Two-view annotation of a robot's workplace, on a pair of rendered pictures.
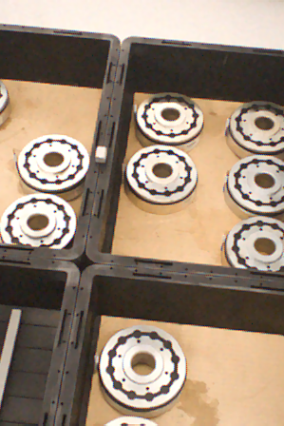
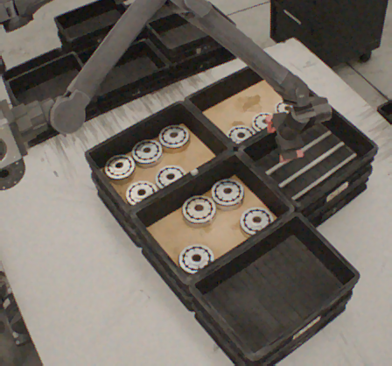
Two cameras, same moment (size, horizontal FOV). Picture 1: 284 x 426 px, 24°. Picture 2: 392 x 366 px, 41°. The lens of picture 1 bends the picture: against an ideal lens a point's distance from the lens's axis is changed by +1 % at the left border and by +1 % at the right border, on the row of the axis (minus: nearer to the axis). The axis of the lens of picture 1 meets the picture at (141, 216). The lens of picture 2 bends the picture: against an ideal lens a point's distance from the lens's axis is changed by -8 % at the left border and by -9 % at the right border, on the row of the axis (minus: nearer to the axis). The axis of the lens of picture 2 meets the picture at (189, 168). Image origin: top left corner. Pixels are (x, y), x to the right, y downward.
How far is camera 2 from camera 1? 166 cm
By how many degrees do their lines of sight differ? 65
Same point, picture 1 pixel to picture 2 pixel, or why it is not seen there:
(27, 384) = (271, 162)
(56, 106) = (166, 242)
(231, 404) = (227, 122)
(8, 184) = (219, 223)
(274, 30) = (23, 242)
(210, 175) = (152, 174)
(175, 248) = (192, 163)
